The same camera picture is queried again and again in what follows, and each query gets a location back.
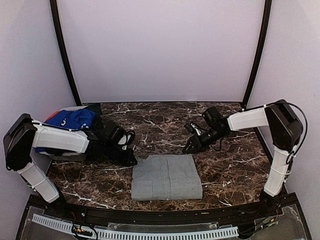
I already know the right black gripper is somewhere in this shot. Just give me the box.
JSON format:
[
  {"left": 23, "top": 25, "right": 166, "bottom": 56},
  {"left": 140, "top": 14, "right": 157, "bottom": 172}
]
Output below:
[{"left": 182, "top": 127, "right": 226, "bottom": 154}]

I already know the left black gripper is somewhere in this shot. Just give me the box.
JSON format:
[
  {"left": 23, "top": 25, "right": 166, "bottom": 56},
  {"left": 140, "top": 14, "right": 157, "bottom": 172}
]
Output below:
[{"left": 102, "top": 141, "right": 138, "bottom": 166}]

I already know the grey button shirt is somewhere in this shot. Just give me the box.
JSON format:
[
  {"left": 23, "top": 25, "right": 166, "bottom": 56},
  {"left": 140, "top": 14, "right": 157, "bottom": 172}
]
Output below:
[{"left": 131, "top": 154, "right": 203, "bottom": 201}]

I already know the blue printed t-shirt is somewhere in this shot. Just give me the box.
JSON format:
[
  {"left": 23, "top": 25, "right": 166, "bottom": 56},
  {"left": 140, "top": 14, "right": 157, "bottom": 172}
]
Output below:
[{"left": 34, "top": 108, "right": 97, "bottom": 154}]

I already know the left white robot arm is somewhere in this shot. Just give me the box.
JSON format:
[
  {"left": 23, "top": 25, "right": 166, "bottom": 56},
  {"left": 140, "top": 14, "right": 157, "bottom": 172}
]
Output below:
[{"left": 3, "top": 113, "right": 138, "bottom": 218}]

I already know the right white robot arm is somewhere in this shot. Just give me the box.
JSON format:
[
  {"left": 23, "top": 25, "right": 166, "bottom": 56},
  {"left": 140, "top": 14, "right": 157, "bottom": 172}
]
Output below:
[{"left": 182, "top": 99, "right": 309, "bottom": 197}]

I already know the grey laundry basket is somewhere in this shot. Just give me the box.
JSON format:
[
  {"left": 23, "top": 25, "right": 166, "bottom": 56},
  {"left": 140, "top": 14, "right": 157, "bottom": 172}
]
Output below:
[{"left": 48, "top": 105, "right": 86, "bottom": 162}]

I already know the black garment in basket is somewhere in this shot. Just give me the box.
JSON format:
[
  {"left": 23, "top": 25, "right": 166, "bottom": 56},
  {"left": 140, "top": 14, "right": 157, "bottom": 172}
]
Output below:
[{"left": 85, "top": 103, "right": 104, "bottom": 131}]

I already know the orange red garment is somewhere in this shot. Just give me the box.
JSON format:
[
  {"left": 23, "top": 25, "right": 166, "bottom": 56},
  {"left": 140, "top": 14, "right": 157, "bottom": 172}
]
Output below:
[{"left": 45, "top": 111, "right": 60, "bottom": 121}]

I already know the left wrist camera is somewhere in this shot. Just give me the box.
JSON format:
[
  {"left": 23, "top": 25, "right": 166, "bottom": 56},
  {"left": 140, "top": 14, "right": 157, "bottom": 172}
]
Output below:
[{"left": 118, "top": 130, "right": 136, "bottom": 150}]

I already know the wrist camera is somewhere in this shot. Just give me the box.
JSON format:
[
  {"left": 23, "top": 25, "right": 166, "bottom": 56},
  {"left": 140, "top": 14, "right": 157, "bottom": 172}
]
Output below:
[
  {"left": 118, "top": 130, "right": 136, "bottom": 150},
  {"left": 184, "top": 122, "right": 204, "bottom": 136}
]

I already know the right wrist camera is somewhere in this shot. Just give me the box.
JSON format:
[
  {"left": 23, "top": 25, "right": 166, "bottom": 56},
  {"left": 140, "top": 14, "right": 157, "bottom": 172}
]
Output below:
[{"left": 184, "top": 122, "right": 204, "bottom": 136}]

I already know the black curved front rail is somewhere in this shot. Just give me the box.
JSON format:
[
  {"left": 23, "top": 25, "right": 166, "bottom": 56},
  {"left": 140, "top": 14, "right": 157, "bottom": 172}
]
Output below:
[{"left": 27, "top": 192, "right": 298, "bottom": 228}]

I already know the white slotted cable duct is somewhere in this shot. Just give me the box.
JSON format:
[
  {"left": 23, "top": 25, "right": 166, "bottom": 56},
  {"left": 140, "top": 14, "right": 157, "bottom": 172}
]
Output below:
[{"left": 31, "top": 213, "right": 239, "bottom": 240}]

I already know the right black frame post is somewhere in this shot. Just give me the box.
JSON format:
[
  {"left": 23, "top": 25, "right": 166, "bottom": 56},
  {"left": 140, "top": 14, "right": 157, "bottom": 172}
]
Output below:
[{"left": 241, "top": 0, "right": 272, "bottom": 109}]

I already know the black frame post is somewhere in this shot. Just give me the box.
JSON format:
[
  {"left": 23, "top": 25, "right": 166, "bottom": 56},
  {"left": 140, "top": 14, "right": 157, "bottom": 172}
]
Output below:
[
  {"left": 241, "top": 0, "right": 272, "bottom": 109},
  {"left": 49, "top": 0, "right": 82, "bottom": 106}
]

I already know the left black frame post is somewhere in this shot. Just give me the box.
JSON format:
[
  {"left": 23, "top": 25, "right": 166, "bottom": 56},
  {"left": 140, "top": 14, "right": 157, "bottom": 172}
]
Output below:
[{"left": 49, "top": 0, "right": 82, "bottom": 106}]

